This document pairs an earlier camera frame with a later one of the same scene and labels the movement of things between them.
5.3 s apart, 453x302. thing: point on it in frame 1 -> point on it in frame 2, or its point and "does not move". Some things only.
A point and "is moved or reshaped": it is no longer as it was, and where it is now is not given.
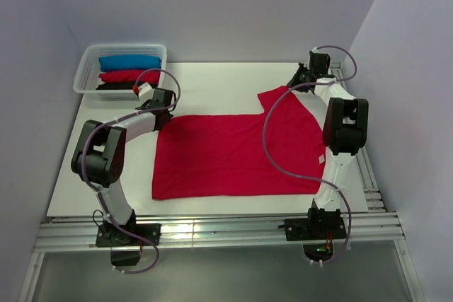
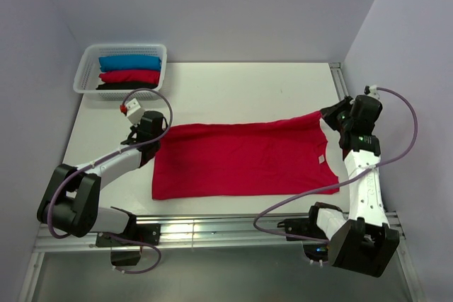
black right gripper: [294, 80] -> [329, 113]
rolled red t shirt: [129, 76] does not move
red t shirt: [215, 156] is moved or reshaped
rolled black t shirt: [119, 85] does not move
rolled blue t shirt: [129, 62] does not move
